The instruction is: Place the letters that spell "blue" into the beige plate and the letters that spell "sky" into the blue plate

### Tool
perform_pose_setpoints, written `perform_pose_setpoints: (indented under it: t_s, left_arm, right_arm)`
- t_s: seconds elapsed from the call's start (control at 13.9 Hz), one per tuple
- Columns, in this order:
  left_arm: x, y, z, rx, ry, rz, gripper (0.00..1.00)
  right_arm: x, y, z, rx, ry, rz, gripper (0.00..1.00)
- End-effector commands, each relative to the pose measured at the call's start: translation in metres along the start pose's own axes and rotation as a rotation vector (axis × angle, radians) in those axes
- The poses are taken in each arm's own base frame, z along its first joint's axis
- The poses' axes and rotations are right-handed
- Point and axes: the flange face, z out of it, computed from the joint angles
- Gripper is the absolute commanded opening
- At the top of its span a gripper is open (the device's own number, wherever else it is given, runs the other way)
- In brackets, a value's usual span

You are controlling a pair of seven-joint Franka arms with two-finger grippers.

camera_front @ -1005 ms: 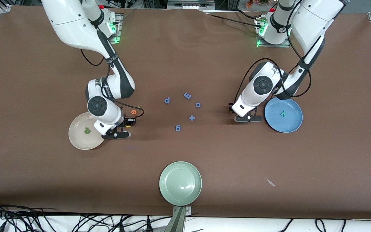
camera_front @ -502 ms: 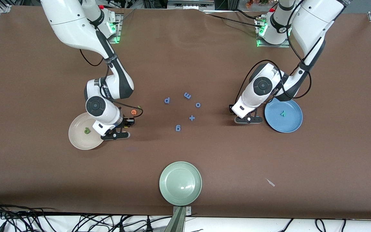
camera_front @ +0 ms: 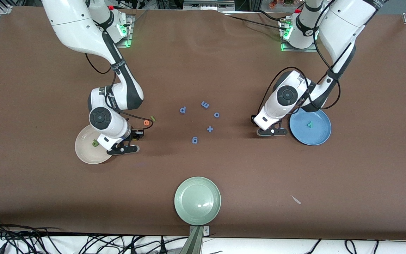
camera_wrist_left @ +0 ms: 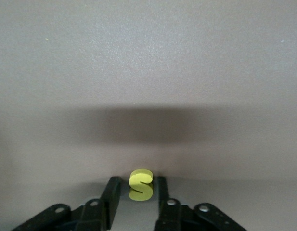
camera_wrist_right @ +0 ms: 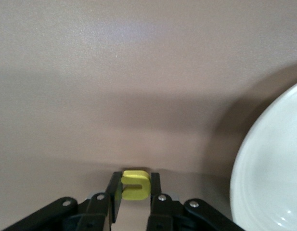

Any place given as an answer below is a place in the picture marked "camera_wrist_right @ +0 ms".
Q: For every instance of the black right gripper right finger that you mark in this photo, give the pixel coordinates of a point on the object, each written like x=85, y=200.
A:
x=167, y=214

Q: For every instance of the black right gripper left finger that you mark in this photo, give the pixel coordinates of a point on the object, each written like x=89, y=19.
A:
x=95, y=214

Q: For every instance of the yellow foam letter u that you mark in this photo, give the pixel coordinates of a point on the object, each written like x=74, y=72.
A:
x=143, y=190

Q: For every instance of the beige brown plate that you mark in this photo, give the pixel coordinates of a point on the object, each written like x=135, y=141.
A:
x=271, y=168

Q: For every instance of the brown table cover sheet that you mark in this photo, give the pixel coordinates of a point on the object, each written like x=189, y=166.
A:
x=90, y=72

